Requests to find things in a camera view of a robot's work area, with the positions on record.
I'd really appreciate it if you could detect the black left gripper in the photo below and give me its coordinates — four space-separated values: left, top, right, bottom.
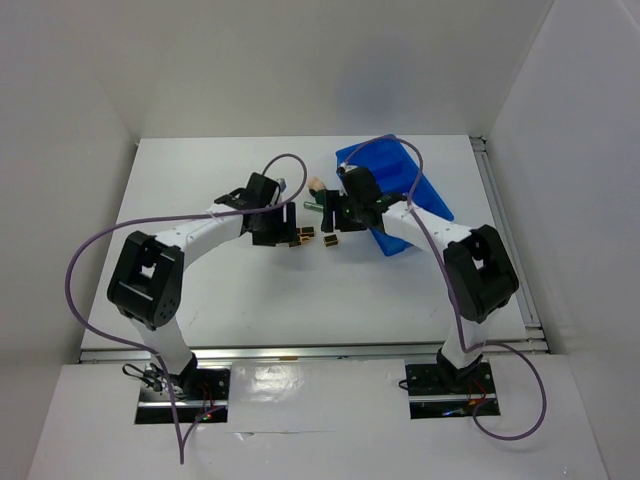
251 201 299 247

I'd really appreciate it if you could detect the black gold lipstick cap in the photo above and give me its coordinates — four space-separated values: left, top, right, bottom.
323 235 338 247

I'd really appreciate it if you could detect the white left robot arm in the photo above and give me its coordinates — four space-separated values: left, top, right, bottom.
107 172 296 399

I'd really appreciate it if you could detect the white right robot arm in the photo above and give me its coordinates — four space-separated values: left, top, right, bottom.
308 167 520 392

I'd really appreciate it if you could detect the beige makeup sponge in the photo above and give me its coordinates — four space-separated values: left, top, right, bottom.
307 177 326 195

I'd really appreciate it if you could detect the dark green round puff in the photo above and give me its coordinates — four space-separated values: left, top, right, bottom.
315 189 327 205

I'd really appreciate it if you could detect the green lip balm tube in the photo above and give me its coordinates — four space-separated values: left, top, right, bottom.
303 201 324 212

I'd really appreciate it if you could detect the blue divided plastic tray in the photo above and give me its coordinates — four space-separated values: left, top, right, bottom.
333 133 456 258

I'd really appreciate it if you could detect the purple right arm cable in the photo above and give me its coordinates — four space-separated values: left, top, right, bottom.
339 133 548 441

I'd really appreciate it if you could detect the aluminium front rail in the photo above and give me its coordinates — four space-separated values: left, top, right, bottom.
78 341 451 369

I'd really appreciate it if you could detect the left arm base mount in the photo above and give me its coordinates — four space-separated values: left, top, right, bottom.
121 363 231 425

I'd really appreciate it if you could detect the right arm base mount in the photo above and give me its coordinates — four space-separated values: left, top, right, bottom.
398 361 501 420

